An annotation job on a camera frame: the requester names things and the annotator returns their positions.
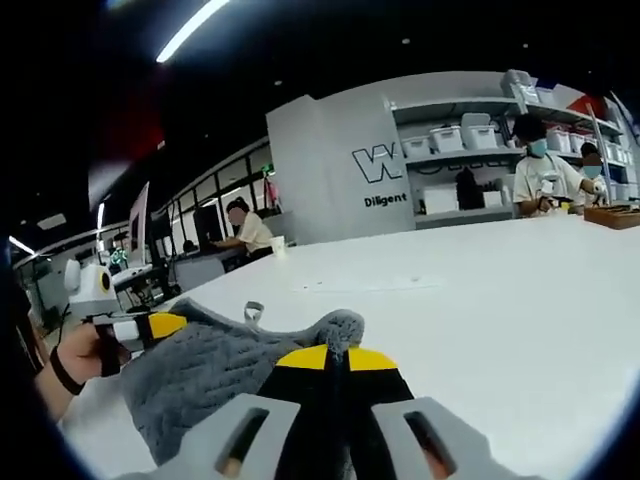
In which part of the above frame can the grey towel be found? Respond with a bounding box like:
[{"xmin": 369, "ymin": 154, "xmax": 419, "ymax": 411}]
[{"xmin": 119, "ymin": 297, "xmax": 367, "ymax": 469}]

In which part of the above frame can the person's left hand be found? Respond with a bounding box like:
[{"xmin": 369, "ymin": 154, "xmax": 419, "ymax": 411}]
[{"xmin": 53, "ymin": 324, "xmax": 134, "ymax": 387}]

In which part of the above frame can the white laptop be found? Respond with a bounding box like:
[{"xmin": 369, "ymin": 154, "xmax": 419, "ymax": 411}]
[{"xmin": 112, "ymin": 180, "xmax": 154, "ymax": 282}]

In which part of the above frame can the black wristband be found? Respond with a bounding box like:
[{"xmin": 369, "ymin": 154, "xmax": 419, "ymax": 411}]
[{"xmin": 47, "ymin": 344, "xmax": 87, "ymax": 397}]

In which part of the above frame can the black monitor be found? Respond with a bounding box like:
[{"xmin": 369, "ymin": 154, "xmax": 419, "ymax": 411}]
[{"xmin": 192, "ymin": 203, "xmax": 225, "ymax": 247}]

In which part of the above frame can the large hanging screen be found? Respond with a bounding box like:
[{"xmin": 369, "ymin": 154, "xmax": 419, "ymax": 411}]
[{"xmin": 87, "ymin": 82, "xmax": 167, "ymax": 214}]

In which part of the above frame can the white table socket panel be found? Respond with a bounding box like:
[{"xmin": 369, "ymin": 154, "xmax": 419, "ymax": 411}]
[{"xmin": 291, "ymin": 276, "xmax": 445, "ymax": 295}]

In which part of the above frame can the grey office chair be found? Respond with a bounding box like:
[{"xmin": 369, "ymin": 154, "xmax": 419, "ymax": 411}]
[{"xmin": 267, "ymin": 210, "xmax": 296, "ymax": 247}]

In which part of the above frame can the white carton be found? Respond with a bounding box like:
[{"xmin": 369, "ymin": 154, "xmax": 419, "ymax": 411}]
[{"xmin": 424, "ymin": 182, "xmax": 459, "ymax": 212}]

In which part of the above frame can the black bag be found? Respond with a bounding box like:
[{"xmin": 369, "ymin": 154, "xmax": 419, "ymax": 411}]
[{"xmin": 455, "ymin": 167, "xmax": 485, "ymax": 211}]

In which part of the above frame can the long ceiling light strip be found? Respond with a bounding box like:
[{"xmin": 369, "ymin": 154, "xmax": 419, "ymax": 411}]
[{"xmin": 155, "ymin": 0, "xmax": 231, "ymax": 64}]

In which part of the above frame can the wooden tray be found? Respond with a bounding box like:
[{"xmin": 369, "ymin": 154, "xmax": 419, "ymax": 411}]
[{"xmin": 583, "ymin": 203, "xmax": 640, "ymax": 231}]

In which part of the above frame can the tall white storage box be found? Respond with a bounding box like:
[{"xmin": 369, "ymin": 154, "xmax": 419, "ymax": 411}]
[{"xmin": 460, "ymin": 112, "xmax": 497, "ymax": 150}]

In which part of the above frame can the grey metal shelf unit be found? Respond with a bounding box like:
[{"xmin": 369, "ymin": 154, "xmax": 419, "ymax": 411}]
[
  {"xmin": 389, "ymin": 97, "xmax": 526, "ymax": 226},
  {"xmin": 519, "ymin": 84, "xmax": 640, "ymax": 206}
]

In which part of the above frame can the group of white shelf bins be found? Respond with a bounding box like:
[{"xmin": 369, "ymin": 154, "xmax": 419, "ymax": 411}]
[{"xmin": 544, "ymin": 127, "xmax": 640, "ymax": 201}]

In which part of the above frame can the grey storage bin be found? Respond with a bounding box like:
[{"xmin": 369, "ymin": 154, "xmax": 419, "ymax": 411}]
[{"xmin": 502, "ymin": 68, "xmax": 540, "ymax": 105}]

